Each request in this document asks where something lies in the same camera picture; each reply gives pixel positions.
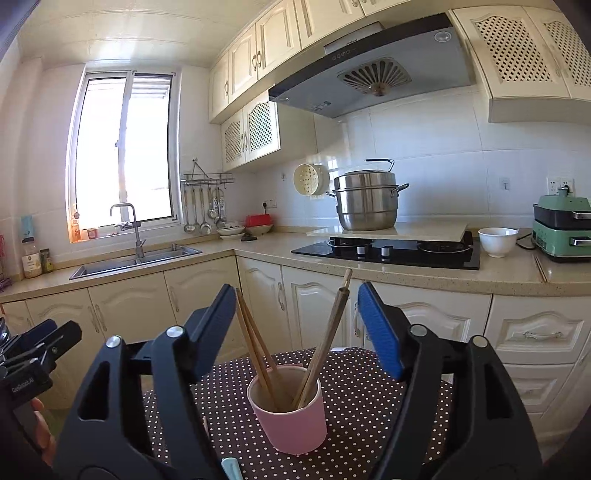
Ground hanging steel skimmer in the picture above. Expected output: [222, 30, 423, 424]
[198, 187, 213, 235]

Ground beige stone slab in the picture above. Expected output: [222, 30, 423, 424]
[306, 222, 468, 241]

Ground cream upper kitchen cabinets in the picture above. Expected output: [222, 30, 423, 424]
[208, 0, 455, 124]

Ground cream lower kitchen cabinets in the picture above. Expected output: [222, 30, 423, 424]
[0, 231, 591, 462]

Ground cream kitchen cabinets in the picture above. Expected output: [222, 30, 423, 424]
[0, 231, 591, 462]
[208, 0, 455, 124]

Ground wall socket with plug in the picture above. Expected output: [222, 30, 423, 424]
[547, 176, 575, 197]

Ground black gas stove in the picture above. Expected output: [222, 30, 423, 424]
[291, 231, 481, 271]

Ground green electric cooker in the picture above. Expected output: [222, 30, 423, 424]
[531, 194, 591, 264]

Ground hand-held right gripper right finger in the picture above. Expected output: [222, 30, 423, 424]
[358, 281, 543, 480]

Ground stainless steel steamer pot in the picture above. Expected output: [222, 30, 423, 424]
[325, 158, 411, 232]

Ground grey range hood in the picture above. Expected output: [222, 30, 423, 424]
[269, 13, 477, 119]

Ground pink cup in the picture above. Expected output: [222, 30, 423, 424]
[247, 364, 328, 455]

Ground kitchen window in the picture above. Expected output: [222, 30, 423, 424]
[66, 65, 182, 243]

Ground small lattice door wall cabinet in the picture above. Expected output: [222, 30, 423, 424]
[221, 99, 319, 172]

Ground large jar with white lid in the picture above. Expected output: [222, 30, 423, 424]
[21, 237, 42, 279]

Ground large lattice door wall cabinet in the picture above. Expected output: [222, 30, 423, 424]
[450, 6, 591, 123]

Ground steel faucet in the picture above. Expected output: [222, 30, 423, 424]
[109, 203, 146, 259]

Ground white wall strainer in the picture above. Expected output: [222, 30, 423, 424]
[293, 162, 329, 198]

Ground wall utensil rack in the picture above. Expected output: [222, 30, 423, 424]
[181, 157, 235, 188]

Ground steel sink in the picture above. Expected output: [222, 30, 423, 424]
[69, 246, 203, 281]

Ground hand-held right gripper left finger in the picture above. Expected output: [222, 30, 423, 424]
[54, 283, 238, 480]

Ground person's left hand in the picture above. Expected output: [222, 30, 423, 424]
[28, 399, 58, 467]

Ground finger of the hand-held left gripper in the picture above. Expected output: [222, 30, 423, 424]
[9, 322, 83, 366]
[9, 319, 58, 352]

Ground brown polka dot tablecloth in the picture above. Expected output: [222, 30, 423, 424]
[141, 347, 455, 480]

